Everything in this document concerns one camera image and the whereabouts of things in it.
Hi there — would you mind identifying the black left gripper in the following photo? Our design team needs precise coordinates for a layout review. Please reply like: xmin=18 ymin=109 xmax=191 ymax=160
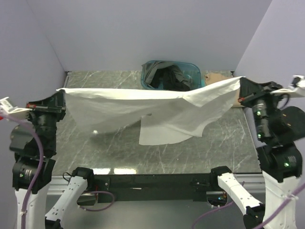
xmin=25 ymin=88 xmax=66 ymax=153

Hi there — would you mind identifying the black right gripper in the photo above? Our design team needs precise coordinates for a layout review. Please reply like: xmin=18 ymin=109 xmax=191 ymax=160
xmin=237 ymin=75 xmax=285 ymax=138

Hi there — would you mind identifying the white t shirt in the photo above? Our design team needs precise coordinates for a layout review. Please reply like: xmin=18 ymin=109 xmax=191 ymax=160
xmin=61 ymin=77 xmax=241 ymax=146

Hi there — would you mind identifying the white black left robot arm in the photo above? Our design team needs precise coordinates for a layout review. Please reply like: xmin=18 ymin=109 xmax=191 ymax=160
xmin=10 ymin=90 xmax=95 ymax=229

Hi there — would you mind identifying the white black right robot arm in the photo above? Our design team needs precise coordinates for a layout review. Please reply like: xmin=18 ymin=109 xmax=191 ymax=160
xmin=209 ymin=75 xmax=305 ymax=229

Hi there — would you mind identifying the folded tan t shirt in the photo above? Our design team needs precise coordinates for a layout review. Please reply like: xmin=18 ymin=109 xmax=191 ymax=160
xmin=204 ymin=72 xmax=243 ymax=108

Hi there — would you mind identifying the teal plastic basket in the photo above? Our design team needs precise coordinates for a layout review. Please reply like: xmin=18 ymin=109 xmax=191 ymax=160
xmin=141 ymin=60 xmax=205 ymax=92

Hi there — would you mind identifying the black t shirt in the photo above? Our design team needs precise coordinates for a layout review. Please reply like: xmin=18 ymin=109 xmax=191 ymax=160
xmin=150 ymin=66 xmax=191 ymax=92

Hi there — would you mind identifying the grey t shirt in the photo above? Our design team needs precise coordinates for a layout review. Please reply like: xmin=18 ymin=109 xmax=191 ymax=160
xmin=142 ymin=61 xmax=180 ymax=89

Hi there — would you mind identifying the black base crossbar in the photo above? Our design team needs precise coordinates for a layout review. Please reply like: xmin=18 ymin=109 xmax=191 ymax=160
xmin=95 ymin=174 xmax=213 ymax=201

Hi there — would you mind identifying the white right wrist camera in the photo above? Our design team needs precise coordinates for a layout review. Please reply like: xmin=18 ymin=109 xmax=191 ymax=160
xmin=271 ymin=75 xmax=305 ymax=98

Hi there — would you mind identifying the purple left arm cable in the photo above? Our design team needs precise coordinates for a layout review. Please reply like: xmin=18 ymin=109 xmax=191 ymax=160
xmin=0 ymin=114 xmax=115 ymax=229

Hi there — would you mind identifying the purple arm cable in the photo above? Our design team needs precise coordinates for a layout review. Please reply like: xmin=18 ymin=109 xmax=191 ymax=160
xmin=192 ymin=183 xmax=305 ymax=229
xmin=0 ymin=114 xmax=115 ymax=229

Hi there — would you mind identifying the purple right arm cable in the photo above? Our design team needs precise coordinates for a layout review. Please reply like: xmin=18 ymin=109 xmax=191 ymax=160
xmin=192 ymin=183 xmax=305 ymax=229

